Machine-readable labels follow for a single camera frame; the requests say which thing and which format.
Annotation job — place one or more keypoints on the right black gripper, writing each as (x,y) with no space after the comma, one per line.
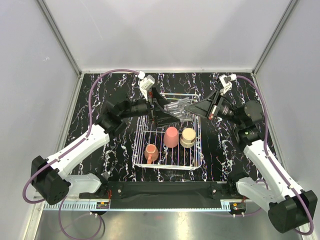
(214,100)

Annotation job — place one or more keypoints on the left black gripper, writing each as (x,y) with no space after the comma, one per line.
(161,118)

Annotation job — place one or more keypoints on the clear plastic measuring cup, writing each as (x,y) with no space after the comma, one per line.
(177,109)

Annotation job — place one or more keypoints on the pink plastic cup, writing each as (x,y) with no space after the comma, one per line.
(171,137)

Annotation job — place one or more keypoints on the cream brown paper cup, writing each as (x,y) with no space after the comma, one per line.
(188,138)

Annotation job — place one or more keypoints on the orange ceramic mug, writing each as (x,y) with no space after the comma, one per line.
(151,153)

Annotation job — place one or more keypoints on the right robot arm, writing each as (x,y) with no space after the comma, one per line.
(287,205)

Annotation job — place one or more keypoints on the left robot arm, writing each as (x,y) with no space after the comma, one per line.
(51,177)

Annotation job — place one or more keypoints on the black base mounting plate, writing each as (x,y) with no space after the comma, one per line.
(164,195)

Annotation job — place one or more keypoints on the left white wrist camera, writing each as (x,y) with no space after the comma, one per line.
(145,84)

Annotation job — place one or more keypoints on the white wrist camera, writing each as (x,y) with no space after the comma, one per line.
(226,82)
(145,84)

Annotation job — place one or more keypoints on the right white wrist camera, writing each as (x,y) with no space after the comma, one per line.
(226,82)

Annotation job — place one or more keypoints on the white wire dish rack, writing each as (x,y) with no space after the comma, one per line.
(177,158)

